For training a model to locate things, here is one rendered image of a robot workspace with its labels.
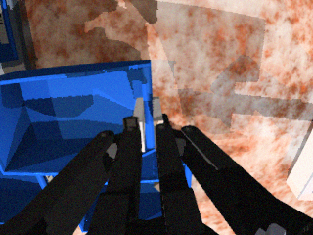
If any beige rectangular block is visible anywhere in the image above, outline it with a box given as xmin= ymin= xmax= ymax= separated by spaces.
xmin=154 ymin=182 xmax=159 ymax=191

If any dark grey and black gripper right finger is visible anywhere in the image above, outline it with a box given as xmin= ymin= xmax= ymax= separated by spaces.
xmin=153 ymin=96 xmax=313 ymax=235

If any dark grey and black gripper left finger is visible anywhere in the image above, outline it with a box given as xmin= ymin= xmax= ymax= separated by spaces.
xmin=0 ymin=97 xmax=145 ymax=235

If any blue bin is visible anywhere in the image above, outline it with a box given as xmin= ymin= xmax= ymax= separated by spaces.
xmin=0 ymin=60 xmax=155 ymax=175
xmin=0 ymin=0 xmax=19 ymax=63
xmin=0 ymin=170 xmax=56 ymax=224
xmin=79 ymin=151 xmax=192 ymax=232

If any grey metal shelf frame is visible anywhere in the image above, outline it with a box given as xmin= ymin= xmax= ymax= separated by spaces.
xmin=0 ymin=0 xmax=32 ymax=75

